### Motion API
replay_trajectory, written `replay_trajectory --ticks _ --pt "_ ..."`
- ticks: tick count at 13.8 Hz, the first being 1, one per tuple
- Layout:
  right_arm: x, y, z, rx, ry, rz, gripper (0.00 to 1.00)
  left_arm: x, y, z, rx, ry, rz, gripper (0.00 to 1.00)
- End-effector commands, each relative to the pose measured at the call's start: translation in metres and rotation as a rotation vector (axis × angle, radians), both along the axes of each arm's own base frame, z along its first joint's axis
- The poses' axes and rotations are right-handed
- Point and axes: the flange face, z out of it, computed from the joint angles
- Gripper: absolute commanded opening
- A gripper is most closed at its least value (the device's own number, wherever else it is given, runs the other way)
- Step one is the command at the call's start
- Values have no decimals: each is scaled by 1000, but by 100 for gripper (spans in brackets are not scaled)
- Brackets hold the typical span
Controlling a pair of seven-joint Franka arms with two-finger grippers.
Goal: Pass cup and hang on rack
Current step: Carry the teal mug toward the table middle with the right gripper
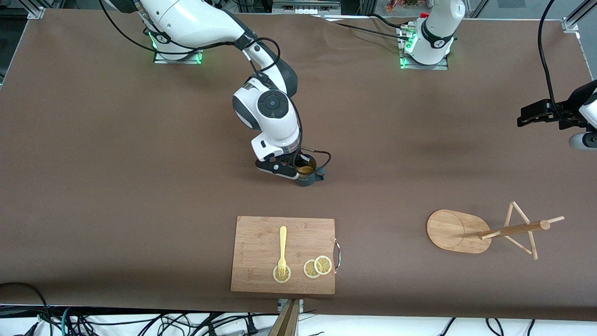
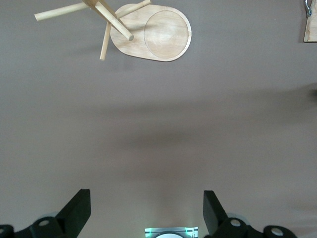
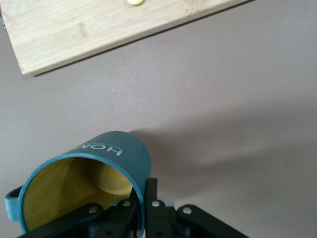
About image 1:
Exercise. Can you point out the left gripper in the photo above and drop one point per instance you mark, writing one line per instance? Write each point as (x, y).
(563, 113)

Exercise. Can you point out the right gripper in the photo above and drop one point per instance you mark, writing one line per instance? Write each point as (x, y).
(300, 162)

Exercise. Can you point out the teal cup with yellow inside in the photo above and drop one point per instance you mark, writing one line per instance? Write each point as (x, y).
(308, 181)

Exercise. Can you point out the wooden cup rack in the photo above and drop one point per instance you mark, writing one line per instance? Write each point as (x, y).
(452, 231)

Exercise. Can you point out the yellow plastic fork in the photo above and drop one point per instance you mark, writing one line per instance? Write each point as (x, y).
(282, 242)

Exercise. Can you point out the bamboo cutting board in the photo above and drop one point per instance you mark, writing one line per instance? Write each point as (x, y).
(261, 252)

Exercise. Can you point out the lemon slice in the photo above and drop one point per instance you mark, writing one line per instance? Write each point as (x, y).
(281, 280)
(323, 265)
(308, 269)

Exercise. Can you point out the white power strip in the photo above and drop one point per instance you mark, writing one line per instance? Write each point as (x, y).
(305, 8)

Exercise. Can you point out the brown table cover cloth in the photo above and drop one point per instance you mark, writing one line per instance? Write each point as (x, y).
(140, 186)

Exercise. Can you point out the aluminium frame profile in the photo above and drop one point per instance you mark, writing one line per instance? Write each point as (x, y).
(36, 11)
(570, 23)

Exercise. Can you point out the small metal bracket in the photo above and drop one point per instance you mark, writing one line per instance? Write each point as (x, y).
(281, 304)

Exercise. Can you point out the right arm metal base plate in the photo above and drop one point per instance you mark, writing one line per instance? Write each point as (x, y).
(177, 59)

